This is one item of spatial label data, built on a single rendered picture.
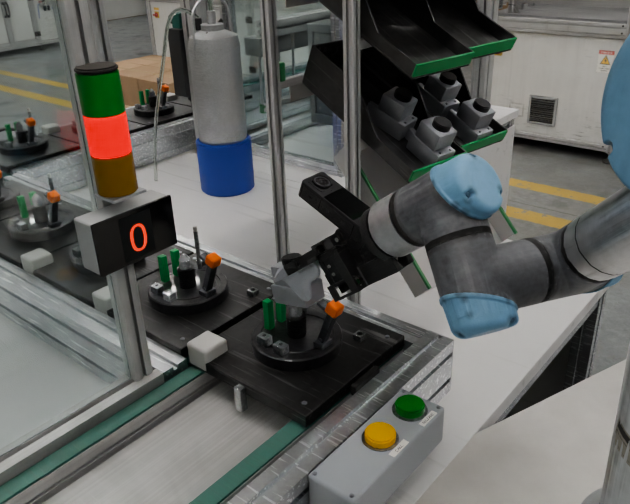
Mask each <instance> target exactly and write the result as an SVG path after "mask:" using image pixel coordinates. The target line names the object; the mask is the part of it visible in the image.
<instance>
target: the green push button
mask: <svg viewBox="0 0 630 504"><path fill-rule="evenodd" d="M395 411H396V413H397V414H398V415H400V416H401V417H404V418H408V419H415V418H418V417H420V416H422V415H423V414H424V412H425V403H424V401H423V400H422V399H421V398H420V397H418V396H415V395H410V394H408V395H403V396H400V397H399V398H397V400H396V401H395Z"/></svg>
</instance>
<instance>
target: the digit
mask: <svg viewBox="0 0 630 504"><path fill-rule="evenodd" d="M118 222H119V228H120V233H121V239H122V244H123V250H124V255H125V260H126V263H127V262H130V261H132V260H134V259H136V258H138V257H141V256H143V255H145V254H147V253H149V252H152V251H154V250H156V246H155V240H154V233H153V227H152V221H151V214H150V208H147V209H145V210H142V211H140V212H137V213H135V214H132V215H130V216H127V217H125V218H122V219H120V220H118Z"/></svg>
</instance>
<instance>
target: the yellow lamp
mask: <svg viewBox="0 0 630 504"><path fill-rule="evenodd" d="M91 161H92V166H93V171H94V176H95V182H96V187H97V192H98V194H99V195H100V196H103V197H108V198H115V197H123V196H127V195H130V194H132V193H134V192H135V191H137V189H138V183H137V177H136V170H135V164H134V158H133V152H132V151H131V152H130V153H129V154H127V155H125V156H122V157H118V158H112V159H97V158H94V157H92V156H91Z"/></svg>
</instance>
